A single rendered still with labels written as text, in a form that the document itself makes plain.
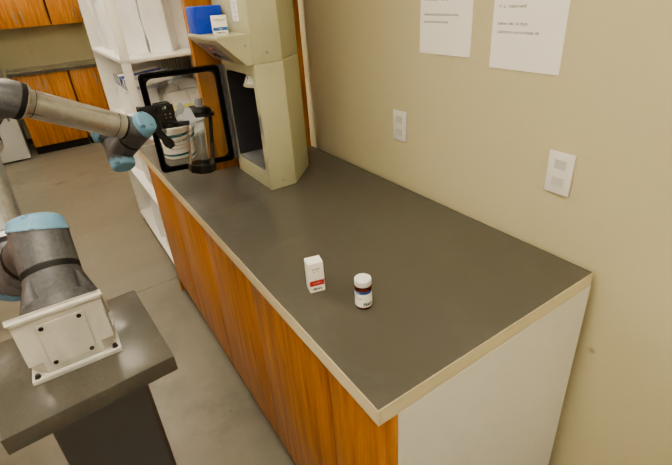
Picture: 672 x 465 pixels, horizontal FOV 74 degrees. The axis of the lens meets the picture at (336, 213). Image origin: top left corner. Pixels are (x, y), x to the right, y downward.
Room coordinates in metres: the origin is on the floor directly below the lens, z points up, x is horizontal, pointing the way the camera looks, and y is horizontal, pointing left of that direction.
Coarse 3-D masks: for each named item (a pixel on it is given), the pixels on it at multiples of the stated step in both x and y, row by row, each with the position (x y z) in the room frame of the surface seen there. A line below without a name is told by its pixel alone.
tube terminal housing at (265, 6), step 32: (224, 0) 1.75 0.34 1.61; (256, 0) 1.62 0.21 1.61; (288, 0) 1.80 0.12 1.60; (256, 32) 1.61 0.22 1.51; (288, 32) 1.76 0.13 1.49; (224, 64) 1.84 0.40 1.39; (256, 64) 1.61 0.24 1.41; (288, 64) 1.72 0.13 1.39; (256, 96) 1.61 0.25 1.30; (288, 96) 1.68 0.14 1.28; (288, 128) 1.65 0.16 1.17; (288, 160) 1.64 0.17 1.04
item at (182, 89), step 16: (160, 80) 1.77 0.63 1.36; (176, 80) 1.79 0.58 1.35; (192, 80) 1.81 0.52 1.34; (208, 80) 1.83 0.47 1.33; (160, 96) 1.76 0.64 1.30; (176, 96) 1.78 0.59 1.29; (192, 96) 1.81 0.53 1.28; (208, 96) 1.83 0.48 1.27; (176, 128) 1.77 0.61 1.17; (176, 144) 1.77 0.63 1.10; (224, 144) 1.84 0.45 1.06; (176, 160) 1.76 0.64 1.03
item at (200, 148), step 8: (208, 112) 1.61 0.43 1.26; (208, 120) 1.61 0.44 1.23; (192, 128) 1.59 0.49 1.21; (200, 128) 1.59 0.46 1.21; (208, 128) 1.60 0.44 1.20; (192, 136) 1.59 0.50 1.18; (200, 136) 1.58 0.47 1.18; (208, 136) 1.60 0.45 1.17; (192, 144) 1.58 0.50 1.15; (200, 144) 1.58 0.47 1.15; (208, 144) 1.60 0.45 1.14; (192, 152) 1.58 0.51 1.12; (200, 152) 1.58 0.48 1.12; (208, 152) 1.59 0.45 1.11; (192, 160) 1.58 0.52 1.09; (200, 160) 1.58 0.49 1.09; (208, 160) 1.59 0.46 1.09
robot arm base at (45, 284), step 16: (32, 272) 0.79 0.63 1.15; (48, 272) 0.79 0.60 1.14; (64, 272) 0.80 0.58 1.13; (80, 272) 0.82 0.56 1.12; (32, 288) 0.76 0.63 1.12; (48, 288) 0.75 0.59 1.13; (64, 288) 0.76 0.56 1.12; (80, 288) 0.78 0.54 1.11; (96, 288) 0.81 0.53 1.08; (32, 304) 0.73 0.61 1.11; (48, 304) 0.73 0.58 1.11
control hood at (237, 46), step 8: (232, 32) 1.71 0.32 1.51; (192, 40) 1.81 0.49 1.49; (200, 40) 1.71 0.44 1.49; (208, 40) 1.62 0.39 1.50; (216, 40) 1.55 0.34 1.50; (224, 40) 1.55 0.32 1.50; (232, 40) 1.57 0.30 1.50; (240, 40) 1.58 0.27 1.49; (248, 40) 1.59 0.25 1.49; (224, 48) 1.57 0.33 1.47; (232, 48) 1.56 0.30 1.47; (240, 48) 1.58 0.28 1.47; (248, 48) 1.59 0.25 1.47; (232, 56) 1.60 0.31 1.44; (240, 56) 1.58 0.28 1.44; (248, 56) 1.59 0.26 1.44; (248, 64) 1.59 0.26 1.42
